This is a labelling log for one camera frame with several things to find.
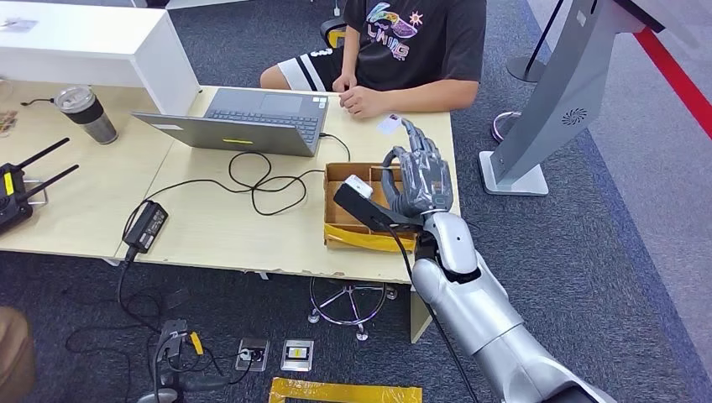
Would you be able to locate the person's left hand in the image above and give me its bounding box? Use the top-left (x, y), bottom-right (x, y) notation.
top-left (339, 85), bottom-right (390, 119)

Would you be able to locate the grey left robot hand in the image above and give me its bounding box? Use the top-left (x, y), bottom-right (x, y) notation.
top-left (177, 372), bottom-right (233, 391)

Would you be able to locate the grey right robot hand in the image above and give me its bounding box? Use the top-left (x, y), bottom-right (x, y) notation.
top-left (380, 118), bottom-right (455, 219)

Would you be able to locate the person's right hand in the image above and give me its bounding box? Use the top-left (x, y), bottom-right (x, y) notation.
top-left (332, 72), bottom-right (360, 94)

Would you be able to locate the white ID card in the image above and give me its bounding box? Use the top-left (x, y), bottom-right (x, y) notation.
top-left (376, 113), bottom-right (404, 136)

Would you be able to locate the person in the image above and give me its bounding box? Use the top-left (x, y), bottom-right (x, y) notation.
top-left (259, 0), bottom-right (489, 119)

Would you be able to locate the small clear card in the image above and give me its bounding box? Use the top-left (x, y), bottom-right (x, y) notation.
top-left (0, 18), bottom-right (40, 34)

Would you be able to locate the black office chair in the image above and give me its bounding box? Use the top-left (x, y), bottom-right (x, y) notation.
top-left (320, 15), bottom-right (347, 50)

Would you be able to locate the steel floor socket with plugs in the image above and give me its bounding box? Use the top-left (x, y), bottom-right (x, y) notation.
top-left (234, 338), bottom-right (271, 373)

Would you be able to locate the grey laptop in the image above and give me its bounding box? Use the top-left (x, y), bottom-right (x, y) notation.
top-left (132, 86), bottom-right (330, 159)

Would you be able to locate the round chrome floor base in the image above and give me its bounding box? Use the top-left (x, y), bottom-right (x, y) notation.
top-left (491, 111), bottom-right (524, 144)

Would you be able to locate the steel floor socket yellow label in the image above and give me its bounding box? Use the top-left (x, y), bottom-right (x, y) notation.
top-left (280, 339), bottom-right (316, 373)

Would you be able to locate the wooden compartment box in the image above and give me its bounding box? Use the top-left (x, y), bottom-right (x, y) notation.
top-left (322, 161), bottom-right (418, 254)

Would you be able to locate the yellow floor tape square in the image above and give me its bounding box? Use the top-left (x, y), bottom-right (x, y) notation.
top-left (268, 377), bottom-right (424, 403)

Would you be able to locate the black stanchion pole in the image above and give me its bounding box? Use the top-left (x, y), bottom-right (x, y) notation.
top-left (505, 0), bottom-right (566, 85)

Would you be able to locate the chrome stool base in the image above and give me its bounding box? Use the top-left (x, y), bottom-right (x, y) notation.
top-left (307, 276), bottom-right (399, 342)

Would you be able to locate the grey kiosk stand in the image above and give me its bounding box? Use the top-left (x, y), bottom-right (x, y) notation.
top-left (479, 0), bottom-right (666, 197)

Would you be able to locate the black laptop power adapter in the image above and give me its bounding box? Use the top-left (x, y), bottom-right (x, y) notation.
top-left (122, 201), bottom-right (170, 255)

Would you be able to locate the brown rounded object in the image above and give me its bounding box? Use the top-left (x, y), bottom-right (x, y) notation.
top-left (0, 306), bottom-right (35, 403)

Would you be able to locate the white counter block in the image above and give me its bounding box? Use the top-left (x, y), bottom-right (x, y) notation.
top-left (0, 0), bottom-right (202, 116)

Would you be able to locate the steel travel cup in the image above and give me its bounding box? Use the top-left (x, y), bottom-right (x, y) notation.
top-left (54, 85), bottom-right (119, 146)

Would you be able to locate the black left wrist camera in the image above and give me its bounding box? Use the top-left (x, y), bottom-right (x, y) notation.
top-left (157, 317), bottom-right (205, 359)

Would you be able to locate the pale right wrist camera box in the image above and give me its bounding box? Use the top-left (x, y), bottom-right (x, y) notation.
top-left (343, 174), bottom-right (374, 200)

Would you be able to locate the thick black power cord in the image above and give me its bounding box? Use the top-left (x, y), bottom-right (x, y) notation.
top-left (115, 247), bottom-right (174, 338)

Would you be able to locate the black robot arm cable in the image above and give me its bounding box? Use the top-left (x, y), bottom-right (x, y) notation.
top-left (380, 221), bottom-right (480, 403)

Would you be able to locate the black adapter cable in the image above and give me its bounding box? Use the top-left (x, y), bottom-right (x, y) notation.
top-left (121, 132), bottom-right (353, 240)

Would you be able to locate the thin black floor cable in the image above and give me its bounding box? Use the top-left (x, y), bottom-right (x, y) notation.
top-left (65, 286), bottom-right (168, 403)

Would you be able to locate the metal wire stand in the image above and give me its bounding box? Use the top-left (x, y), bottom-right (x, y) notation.
top-left (24, 179), bottom-right (50, 207)

